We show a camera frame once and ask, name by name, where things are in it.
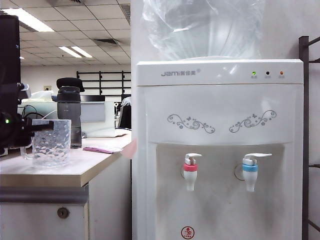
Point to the twin tube ceiling light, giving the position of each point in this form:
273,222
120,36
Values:
76,51

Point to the dark metal rack frame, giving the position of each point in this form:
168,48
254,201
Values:
304,125

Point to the black office chair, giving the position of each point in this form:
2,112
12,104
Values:
125,115

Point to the ceiling air vent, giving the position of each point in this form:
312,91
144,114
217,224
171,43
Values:
105,41

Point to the white office desk cabinet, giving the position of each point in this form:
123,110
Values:
50,175

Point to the white water dispenser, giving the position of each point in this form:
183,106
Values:
217,105

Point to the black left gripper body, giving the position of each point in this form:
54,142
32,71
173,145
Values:
13,132

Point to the black wall shelf rack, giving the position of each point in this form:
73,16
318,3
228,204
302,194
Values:
106,80

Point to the round metal drawer lock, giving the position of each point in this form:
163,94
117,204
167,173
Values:
63,213

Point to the long ceiling light panel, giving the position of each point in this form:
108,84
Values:
28,20

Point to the red-collared hot water tap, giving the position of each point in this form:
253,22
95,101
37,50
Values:
190,175

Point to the blue-collared cold water tap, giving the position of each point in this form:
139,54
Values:
250,175

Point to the plastic-wrapped water jug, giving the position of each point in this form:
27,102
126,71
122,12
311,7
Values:
200,30

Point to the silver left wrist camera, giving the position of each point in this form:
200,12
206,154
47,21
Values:
26,91

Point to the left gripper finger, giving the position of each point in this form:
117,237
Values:
42,125

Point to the clear textured plastic mug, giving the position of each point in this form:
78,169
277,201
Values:
52,147

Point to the pink paper pad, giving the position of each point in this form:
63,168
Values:
101,149

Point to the black computer monitor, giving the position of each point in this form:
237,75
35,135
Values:
8,55

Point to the wall socket plate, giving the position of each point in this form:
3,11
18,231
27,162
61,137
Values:
47,88

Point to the dark grey drink bottle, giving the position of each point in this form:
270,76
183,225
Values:
70,110

